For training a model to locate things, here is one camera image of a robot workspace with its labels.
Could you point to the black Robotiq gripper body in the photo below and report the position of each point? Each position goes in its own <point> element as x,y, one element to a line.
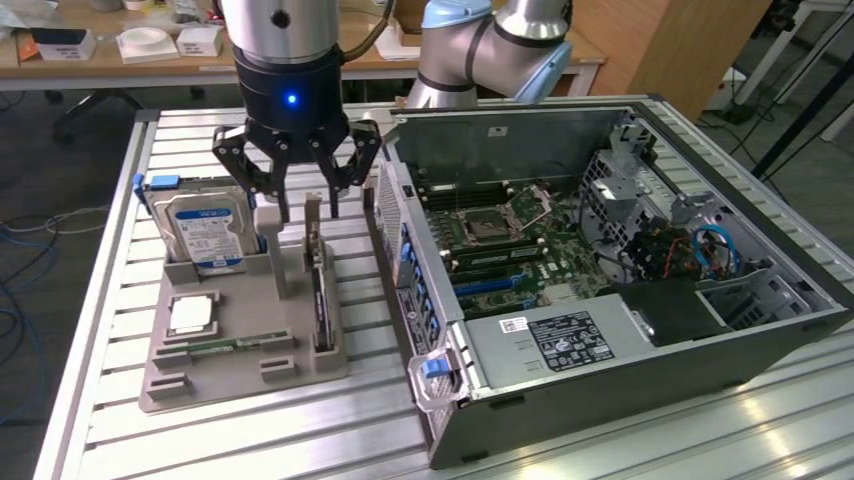
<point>290,85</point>

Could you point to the graphics card with metal bracket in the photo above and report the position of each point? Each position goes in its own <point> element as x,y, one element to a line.
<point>322,300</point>

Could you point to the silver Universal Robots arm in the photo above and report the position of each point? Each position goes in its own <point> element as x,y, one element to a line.
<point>467,55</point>

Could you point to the small white paper label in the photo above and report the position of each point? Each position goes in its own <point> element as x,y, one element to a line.
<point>216,67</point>

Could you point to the white labelled box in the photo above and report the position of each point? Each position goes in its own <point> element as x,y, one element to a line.
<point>200,42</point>

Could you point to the white paper sheets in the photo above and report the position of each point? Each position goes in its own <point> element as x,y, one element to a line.
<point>396,50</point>

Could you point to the brown cardboard box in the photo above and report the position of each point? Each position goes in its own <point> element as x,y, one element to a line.
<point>408,27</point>

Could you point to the CPU socket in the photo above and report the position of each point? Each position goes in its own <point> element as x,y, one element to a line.
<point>487,225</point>

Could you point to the black office chair base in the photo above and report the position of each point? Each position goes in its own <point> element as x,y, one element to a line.
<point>87,105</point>

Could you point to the wooden desk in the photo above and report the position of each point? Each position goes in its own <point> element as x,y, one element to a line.
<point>100,69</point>

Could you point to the metal socket cover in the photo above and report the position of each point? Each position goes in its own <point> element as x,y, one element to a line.
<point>534,205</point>

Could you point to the dark RAM stick with label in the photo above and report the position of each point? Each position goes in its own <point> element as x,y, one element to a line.
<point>501,256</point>

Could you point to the grey plastic parts rack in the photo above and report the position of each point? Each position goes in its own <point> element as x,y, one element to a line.
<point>267,310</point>

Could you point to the white box with black top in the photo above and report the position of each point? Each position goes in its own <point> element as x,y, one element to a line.
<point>63,50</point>

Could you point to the blue expansion slot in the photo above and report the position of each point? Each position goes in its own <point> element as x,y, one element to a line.
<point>490,286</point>

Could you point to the silver CPU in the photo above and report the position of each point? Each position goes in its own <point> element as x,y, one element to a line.
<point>190,315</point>

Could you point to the orange card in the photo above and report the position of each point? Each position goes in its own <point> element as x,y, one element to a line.
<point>27,52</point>

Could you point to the green motherboard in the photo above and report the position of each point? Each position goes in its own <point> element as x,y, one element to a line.
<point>567,260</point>

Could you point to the grey perforated disk bay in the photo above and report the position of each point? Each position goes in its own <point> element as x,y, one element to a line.
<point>614,197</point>

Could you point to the green RAM stick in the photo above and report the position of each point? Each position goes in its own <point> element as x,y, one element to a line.
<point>227,344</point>

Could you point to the clear plastic bag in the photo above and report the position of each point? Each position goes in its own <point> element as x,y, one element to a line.
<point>27,12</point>

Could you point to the blue case latch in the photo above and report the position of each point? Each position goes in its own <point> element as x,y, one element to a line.
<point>434,370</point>

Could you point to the grey power supply unit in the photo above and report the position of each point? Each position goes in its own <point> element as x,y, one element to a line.
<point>507,360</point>

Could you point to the small white cabinet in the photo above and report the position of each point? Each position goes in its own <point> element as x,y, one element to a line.
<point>723,95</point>

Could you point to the wooden cabinet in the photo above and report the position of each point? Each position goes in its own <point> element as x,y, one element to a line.
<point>721,50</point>

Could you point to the open black PC case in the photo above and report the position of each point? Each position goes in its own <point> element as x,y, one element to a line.
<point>601,400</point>

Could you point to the black stand pole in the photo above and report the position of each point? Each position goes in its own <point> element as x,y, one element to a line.
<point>794,135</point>

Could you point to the grey open disk bay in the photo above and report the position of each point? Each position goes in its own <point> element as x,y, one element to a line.
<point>767,300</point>

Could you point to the hard disk with blue bracket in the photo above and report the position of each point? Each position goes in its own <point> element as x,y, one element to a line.
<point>207,230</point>

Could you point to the white metal desk frame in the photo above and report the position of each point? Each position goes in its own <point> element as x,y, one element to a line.
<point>801,45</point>

